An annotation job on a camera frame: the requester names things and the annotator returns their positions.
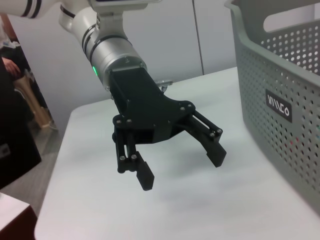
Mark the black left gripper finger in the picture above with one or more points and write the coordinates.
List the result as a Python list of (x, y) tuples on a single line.
[(212, 145), (130, 160)]

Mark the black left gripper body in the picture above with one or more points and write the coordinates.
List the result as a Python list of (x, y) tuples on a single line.
[(145, 107)]

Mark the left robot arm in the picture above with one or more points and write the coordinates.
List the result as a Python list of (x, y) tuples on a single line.
[(112, 52)]

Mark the grey-green perforated storage bin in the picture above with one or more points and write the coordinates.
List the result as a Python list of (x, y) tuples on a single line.
[(275, 87)]

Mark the black monitor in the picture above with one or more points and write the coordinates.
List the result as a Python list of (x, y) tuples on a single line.
[(15, 137)]

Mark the brown cardboard box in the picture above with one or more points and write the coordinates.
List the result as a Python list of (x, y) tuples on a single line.
[(15, 220)]

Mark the seated person white shirt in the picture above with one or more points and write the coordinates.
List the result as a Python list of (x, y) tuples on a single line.
[(17, 65)]

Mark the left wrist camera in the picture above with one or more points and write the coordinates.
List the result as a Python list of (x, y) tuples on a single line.
[(120, 6)]

